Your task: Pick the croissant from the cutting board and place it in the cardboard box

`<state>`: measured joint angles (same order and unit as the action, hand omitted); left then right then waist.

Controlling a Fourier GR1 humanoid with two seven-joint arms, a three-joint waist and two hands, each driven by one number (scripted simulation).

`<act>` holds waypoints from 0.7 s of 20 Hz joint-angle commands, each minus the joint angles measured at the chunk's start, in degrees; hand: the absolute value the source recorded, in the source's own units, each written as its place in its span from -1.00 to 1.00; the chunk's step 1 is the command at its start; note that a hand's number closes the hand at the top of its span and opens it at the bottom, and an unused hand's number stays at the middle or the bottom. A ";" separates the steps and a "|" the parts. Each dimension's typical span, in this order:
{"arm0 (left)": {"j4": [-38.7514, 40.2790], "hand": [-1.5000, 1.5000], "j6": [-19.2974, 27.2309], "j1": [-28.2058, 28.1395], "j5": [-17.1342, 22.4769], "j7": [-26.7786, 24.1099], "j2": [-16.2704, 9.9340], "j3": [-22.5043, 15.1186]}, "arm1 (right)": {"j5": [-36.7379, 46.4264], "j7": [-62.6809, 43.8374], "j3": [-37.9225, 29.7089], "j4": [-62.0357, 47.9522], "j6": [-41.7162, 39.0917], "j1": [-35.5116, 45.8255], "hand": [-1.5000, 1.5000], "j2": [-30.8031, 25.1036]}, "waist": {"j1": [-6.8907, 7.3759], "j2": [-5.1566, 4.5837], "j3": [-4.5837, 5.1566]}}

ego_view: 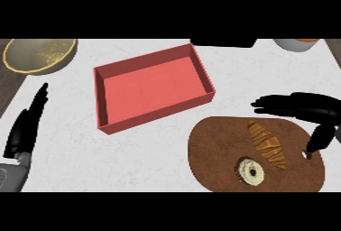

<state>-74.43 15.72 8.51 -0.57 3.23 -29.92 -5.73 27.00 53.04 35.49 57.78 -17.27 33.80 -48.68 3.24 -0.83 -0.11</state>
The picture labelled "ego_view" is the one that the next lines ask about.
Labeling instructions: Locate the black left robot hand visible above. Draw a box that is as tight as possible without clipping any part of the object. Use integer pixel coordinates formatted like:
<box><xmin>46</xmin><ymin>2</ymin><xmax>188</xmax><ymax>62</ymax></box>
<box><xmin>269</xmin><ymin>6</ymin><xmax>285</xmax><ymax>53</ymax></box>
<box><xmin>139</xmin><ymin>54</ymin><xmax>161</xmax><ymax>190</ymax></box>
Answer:
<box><xmin>4</xmin><ymin>82</ymin><xmax>49</xmax><ymax>161</ymax></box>

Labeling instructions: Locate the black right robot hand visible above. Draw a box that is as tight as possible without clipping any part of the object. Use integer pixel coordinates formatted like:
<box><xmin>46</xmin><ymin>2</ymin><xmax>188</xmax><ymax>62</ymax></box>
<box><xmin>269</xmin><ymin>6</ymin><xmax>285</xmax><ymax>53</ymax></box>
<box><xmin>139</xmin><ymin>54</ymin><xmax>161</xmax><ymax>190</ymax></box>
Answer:
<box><xmin>252</xmin><ymin>92</ymin><xmax>341</xmax><ymax>154</ymax></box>

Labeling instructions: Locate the golden brown croissant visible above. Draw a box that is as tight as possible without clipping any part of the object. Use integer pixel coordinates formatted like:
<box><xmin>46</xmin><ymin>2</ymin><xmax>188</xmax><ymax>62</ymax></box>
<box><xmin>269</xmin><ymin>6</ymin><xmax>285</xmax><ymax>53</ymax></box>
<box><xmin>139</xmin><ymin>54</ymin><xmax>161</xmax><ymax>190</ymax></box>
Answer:
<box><xmin>247</xmin><ymin>120</ymin><xmax>290</xmax><ymax>171</ymax></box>

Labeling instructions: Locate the brown oval cutting board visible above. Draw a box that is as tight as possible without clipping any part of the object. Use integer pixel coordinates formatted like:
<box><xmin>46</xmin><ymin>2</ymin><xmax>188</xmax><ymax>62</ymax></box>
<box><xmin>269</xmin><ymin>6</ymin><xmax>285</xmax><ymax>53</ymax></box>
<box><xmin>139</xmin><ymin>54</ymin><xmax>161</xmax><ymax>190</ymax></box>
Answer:
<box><xmin>187</xmin><ymin>115</ymin><xmax>327</xmax><ymax>193</ymax></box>

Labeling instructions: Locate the red cardboard box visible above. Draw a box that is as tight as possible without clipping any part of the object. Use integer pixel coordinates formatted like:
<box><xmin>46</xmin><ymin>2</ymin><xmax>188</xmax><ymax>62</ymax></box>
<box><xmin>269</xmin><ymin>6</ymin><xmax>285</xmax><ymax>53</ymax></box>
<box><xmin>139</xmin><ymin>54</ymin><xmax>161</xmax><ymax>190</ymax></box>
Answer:
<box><xmin>92</xmin><ymin>42</ymin><xmax>218</xmax><ymax>135</ymax></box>

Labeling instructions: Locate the white cup with orange contents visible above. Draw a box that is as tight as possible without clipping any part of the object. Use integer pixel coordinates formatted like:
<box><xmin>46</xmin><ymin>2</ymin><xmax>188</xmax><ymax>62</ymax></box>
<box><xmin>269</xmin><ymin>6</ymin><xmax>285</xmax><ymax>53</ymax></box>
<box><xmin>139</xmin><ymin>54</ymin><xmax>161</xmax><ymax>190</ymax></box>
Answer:
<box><xmin>272</xmin><ymin>39</ymin><xmax>321</xmax><ymax>53</ymax></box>

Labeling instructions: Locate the cream frosted donut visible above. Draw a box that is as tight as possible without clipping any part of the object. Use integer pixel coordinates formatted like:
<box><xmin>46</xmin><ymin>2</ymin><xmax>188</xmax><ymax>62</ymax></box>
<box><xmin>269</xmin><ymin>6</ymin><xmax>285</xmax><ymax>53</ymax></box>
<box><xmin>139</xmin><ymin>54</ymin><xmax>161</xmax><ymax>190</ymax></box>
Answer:
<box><xmin>235</xmin><ymin>157</ymin><xmax>266</xmax><ymax>187</ymax></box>

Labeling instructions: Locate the yellow rimmed olive bowl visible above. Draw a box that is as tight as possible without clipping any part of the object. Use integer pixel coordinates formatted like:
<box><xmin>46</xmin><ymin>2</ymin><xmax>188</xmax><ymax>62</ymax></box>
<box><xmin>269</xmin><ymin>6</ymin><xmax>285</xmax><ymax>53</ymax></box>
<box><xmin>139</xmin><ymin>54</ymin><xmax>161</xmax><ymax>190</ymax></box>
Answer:
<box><xmin>2</xmin><ymin>39</ymin><xmax>80</xmax><ymax>76</ymax></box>

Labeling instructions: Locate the black appliance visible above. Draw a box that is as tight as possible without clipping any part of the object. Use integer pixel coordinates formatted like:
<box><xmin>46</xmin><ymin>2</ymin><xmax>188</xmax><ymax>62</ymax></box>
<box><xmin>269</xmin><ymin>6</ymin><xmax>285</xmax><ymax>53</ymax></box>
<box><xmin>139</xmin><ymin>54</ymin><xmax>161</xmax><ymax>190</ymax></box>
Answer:
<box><xmin>190</xmin><ymin>39</ymin><xmax>259</xmax><ymax>49</ymax></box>

